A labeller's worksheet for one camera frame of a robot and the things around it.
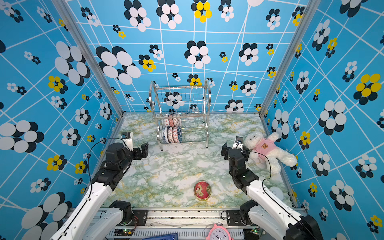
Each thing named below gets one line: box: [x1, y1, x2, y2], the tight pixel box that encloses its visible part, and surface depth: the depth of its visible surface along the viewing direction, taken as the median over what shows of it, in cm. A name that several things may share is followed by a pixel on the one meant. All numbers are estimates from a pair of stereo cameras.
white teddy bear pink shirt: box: [244, 131, 298, 175], surface depth 92 cm
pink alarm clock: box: [205, 223, 235, 240], surface depth 69 cm
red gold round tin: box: [193, 180, 212, 201], surface depth 80 cm
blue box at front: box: [141, 233, 179, 240], surface depth 66 cm
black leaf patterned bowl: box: [168, 118, 175, 127], surface depth 98 cm
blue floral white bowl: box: [161, 125, 169, 144], surface depth 93 cm
